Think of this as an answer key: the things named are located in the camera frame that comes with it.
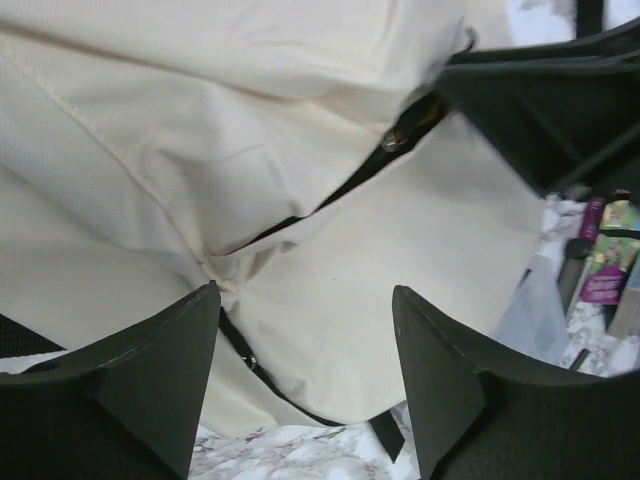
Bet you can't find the purple treehouse book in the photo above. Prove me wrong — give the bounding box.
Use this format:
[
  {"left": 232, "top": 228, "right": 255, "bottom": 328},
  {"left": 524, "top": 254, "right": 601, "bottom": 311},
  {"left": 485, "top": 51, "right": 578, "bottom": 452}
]
[{"left": 580, "top": 195, "right": 639, "bottom": 305}]

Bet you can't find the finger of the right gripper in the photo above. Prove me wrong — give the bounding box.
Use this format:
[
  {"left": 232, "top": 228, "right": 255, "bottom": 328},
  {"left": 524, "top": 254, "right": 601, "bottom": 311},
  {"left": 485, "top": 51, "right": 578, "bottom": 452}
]
[{"left": 435, "top": 21, "right": 639, "bottom": 196}]

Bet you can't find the dark metal T-handle tool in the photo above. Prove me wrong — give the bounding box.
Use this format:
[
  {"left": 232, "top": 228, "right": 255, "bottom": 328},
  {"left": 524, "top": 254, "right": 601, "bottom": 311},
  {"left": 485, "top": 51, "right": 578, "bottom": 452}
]
[{"left": 557, "top": 238, "right": 592, "bottom": 314}]

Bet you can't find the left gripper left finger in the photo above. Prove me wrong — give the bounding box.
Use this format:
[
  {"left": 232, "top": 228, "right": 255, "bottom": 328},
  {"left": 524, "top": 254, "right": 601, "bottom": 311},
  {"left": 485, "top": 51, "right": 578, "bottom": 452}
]
[{"left": 1, "top": 283, "right": 220, "bottom": 479}]

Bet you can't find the clear plastic parts box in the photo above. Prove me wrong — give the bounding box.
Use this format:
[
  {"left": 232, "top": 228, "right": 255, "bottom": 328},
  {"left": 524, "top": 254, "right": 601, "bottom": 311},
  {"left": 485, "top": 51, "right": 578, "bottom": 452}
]
[{"left": 490, "top": 255, "right": 589, "bottom": 371}]

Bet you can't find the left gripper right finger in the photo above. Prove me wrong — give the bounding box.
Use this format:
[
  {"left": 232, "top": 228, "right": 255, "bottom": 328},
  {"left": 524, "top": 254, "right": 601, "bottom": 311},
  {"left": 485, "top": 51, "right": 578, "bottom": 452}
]
[{"left": 392, "top": 286, "right": 639, "bottom": 479}]

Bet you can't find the cream canvas backpack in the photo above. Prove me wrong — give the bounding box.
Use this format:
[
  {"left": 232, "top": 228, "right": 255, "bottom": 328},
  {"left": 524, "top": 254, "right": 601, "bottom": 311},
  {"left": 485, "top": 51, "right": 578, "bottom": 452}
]
[{"left": 1, "top": 1, "right": 544, "bottom": 436}]

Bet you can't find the purple white book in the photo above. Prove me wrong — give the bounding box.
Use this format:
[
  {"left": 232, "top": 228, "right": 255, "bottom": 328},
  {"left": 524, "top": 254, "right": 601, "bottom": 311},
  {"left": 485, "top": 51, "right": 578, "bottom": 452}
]
[{"left": 607, "top": 258, "right": 640, "bottom": 339}]

